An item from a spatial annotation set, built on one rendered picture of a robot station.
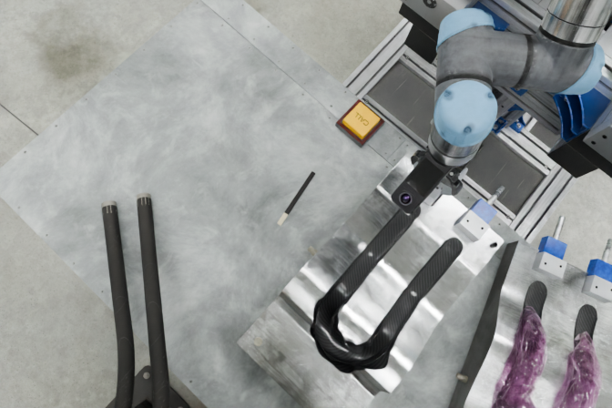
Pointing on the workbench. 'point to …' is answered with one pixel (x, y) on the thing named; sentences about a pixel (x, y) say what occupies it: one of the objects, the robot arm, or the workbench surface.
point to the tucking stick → (296, 198)
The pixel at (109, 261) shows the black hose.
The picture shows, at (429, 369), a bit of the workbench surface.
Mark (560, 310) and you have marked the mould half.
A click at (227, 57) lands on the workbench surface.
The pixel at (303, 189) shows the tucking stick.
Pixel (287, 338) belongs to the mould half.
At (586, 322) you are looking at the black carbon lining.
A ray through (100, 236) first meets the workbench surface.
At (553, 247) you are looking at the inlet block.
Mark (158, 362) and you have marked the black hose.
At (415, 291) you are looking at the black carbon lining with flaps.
